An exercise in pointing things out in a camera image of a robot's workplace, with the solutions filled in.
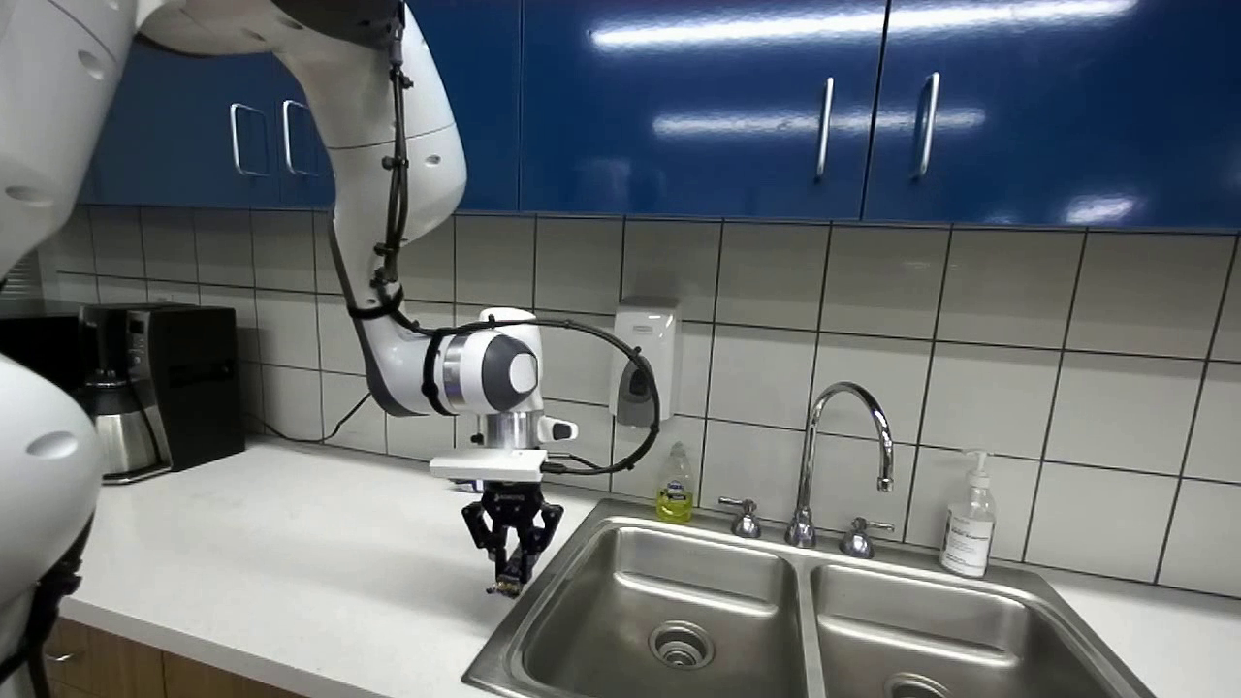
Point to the chrome faucet knob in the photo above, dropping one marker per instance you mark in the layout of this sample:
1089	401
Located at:
857	539
744	522

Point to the round metal sink drain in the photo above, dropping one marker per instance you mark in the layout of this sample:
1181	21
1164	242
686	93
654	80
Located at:
681	646
915	683

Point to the chrome gooseneck faucet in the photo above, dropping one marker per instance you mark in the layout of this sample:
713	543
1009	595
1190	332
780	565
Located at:
846	393

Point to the clear pump soap bottle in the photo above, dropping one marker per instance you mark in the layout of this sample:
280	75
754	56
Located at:
965	529

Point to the blue cabinet door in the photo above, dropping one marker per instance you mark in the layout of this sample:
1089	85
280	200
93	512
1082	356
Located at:
168	131
1070	118
698	131
491	103

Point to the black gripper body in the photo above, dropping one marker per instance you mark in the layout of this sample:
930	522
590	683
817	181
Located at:
511	498

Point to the black coffee maker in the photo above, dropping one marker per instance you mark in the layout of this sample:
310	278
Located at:
196	390

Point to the steel coffee carafe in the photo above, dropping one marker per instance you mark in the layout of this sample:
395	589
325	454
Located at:
116	432

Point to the stainless steel double sink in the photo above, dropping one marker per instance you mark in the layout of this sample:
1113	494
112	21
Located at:
723	584

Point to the small grey wrist camera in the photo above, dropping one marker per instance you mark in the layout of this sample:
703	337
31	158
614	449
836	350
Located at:
559	428

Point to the yellow dish soap bottle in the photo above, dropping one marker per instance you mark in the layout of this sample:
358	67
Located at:
674	498

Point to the white wall soap dispenser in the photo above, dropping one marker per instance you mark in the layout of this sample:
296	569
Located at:
654	341

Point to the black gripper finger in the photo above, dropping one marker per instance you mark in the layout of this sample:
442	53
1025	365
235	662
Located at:
539	533
491	529

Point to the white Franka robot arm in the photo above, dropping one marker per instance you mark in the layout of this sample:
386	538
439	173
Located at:
389	167

